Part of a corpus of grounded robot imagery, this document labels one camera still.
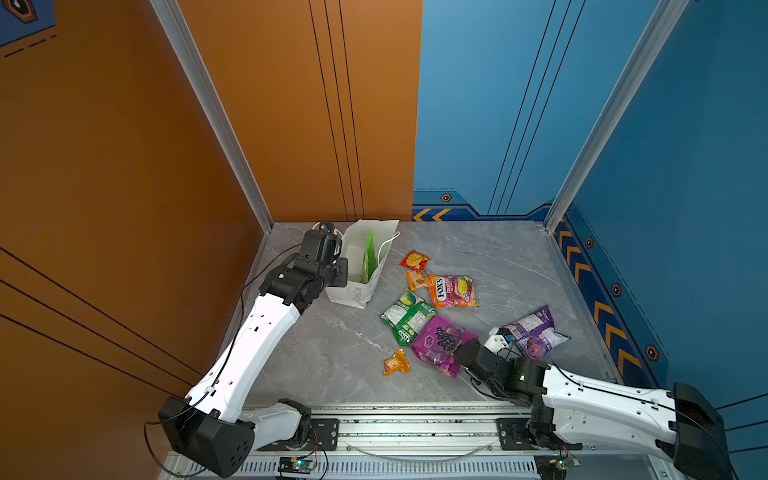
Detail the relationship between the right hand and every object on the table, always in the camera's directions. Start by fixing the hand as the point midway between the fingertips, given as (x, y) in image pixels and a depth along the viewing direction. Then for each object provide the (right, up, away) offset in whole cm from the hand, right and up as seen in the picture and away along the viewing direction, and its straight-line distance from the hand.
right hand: (447, 350), depth 80 cm
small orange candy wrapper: (-14, -5, +4) cm, 15 cm away
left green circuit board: (-38, -24, -9) cm, 46 cm away
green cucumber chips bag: (-21, +24, 0) cm, 32 cm away
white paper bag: (-25, +15, +2) cm, 29 cm away
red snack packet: (-7, +23, +25) cm, 35 cm away
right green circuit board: (+24, -25, -9) cm, 35 cm away
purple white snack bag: (+27, +2, +7) cm, 28 cm away
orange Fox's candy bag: (+5, +14, +17) cm, 22 cm away
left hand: (-29, +24, -3) cm, 38 cm away
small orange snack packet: (-7, +17, +21) cm, 28 cm away
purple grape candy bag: (-2, +1, +2) cm, 3 cm away
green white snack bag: (-10, +7, +12) cm, 17 cm away
